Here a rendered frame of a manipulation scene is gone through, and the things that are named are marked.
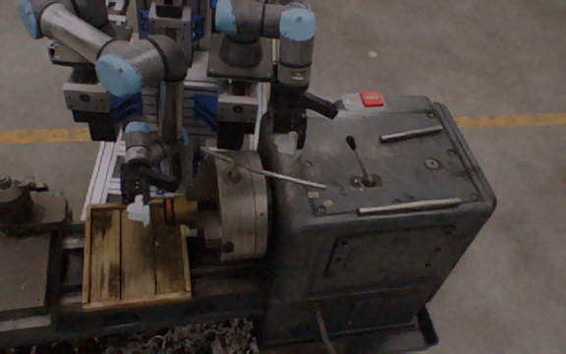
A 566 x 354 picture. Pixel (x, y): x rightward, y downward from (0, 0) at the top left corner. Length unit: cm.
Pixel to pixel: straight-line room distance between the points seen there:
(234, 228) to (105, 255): 47
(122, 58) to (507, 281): 228
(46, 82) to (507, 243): 285
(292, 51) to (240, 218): 48
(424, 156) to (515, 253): 169
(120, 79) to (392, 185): 76
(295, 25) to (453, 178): 66
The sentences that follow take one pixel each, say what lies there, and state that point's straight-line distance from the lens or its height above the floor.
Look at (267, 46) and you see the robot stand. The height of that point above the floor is 116.
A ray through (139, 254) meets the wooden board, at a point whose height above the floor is 89.
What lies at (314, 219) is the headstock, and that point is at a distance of 137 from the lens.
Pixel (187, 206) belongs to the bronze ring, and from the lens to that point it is 154.
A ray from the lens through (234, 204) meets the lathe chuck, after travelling 143.
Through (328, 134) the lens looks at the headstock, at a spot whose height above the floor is 126.
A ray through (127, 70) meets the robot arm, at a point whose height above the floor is 143.
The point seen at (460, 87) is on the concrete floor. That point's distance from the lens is 405.
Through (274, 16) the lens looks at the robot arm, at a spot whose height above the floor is 164.
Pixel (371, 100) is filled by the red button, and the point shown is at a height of 127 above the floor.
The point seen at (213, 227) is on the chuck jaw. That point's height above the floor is 111.
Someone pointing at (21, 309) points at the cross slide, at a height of 97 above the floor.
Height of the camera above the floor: 235
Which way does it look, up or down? 50 degrees down
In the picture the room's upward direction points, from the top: 10 degrees clockwise
